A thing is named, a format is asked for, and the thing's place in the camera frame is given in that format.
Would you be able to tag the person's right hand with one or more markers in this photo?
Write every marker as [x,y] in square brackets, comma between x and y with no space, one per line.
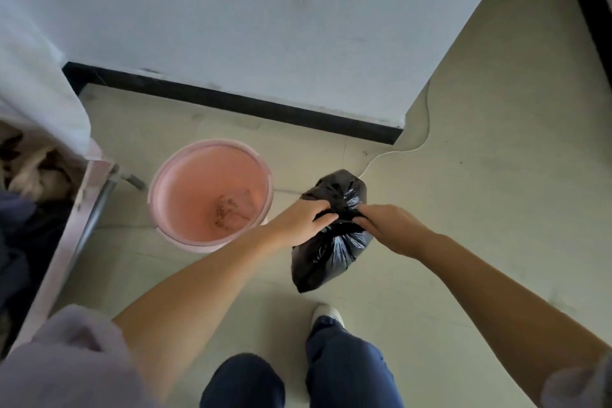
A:
[393,230]

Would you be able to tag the person's left hand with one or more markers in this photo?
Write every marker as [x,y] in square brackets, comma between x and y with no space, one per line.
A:
[295,225]

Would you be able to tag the person's right fingers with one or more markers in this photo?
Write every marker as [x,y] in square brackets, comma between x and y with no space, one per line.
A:
[364,216]

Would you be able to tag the person's left thumb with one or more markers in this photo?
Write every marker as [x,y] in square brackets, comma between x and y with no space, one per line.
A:
[321,222]

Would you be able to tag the black plastic garbage bag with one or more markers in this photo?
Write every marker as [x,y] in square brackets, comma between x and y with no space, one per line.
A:
[332,235]

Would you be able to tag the person's right forearm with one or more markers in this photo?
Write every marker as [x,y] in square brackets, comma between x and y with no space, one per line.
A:
[507,312]

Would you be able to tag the person's left forearm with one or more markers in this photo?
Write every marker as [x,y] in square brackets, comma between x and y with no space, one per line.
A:
[191,302]

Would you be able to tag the person's white shoe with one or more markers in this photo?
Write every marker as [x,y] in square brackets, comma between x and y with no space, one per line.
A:
[328,314]

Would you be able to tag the brown debris in bin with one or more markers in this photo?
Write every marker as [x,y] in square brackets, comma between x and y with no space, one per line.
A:
[228,211]

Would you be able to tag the pink plastic trash bin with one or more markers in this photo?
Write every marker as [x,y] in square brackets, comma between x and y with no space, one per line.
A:
[210,195]

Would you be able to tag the person's blue trousers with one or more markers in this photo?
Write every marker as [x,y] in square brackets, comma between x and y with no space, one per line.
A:
[330,369]

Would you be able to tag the person's light shirt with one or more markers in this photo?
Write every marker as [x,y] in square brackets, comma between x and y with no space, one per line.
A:
[67,364]

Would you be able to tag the clutter under bed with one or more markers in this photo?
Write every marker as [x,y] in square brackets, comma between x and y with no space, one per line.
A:
[26,211]

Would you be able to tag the white bed sheet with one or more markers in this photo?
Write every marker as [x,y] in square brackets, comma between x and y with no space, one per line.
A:
[36,87]

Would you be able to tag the pink metal bed frame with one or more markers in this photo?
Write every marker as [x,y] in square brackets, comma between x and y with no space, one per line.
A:
[62,250]

